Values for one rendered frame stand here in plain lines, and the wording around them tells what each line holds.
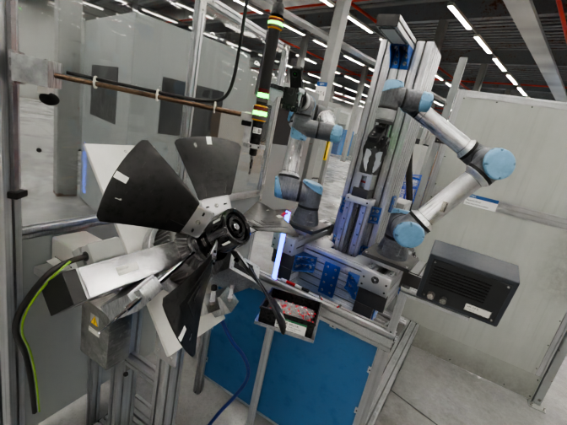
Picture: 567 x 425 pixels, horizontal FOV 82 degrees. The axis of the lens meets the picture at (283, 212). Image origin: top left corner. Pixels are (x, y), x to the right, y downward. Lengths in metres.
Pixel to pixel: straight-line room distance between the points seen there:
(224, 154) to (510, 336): 2.44
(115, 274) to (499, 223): 2.40
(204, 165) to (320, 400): 1.16
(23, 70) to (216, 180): 0.58
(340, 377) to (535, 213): 1.75
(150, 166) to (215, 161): 0.29
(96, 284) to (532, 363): 2.81
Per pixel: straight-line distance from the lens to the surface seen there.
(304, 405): 1.76
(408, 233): 1.44
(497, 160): 1.47
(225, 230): 0.94
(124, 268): 0.92
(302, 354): 1.61
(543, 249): 2.77
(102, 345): 1.34
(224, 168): 1.11
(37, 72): 1.15
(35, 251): 1.55
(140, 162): 0.89
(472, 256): 1.26
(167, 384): 1.37
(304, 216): 1.75
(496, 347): 3.01
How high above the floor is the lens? 1.55
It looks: 15 degrees down
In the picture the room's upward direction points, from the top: 12 degrees clockwise
